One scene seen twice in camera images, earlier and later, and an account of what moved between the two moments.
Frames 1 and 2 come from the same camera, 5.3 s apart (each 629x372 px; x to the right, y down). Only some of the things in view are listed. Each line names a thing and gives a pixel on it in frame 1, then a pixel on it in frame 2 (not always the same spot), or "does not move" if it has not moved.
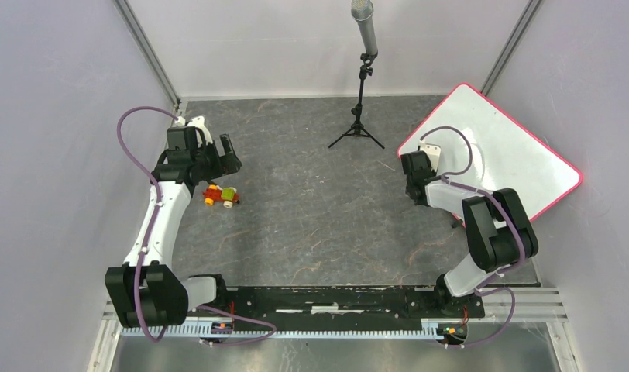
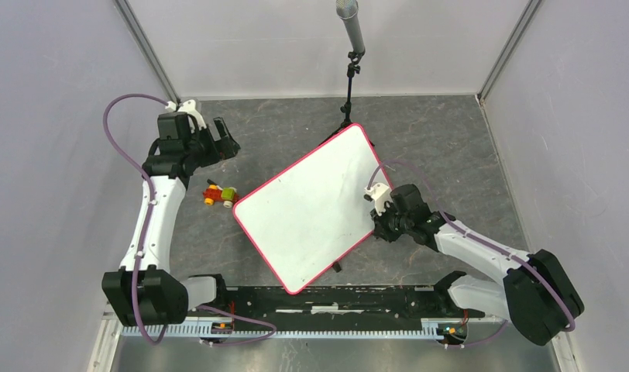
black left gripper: (224, 165) → (225, 147)
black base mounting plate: (348, 301) does not move
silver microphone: (362, 12) → (347, 10)
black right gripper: (434, 173) → (379, 227)
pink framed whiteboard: (506, 153) → (313, 213)
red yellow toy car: (228, 195) does not move
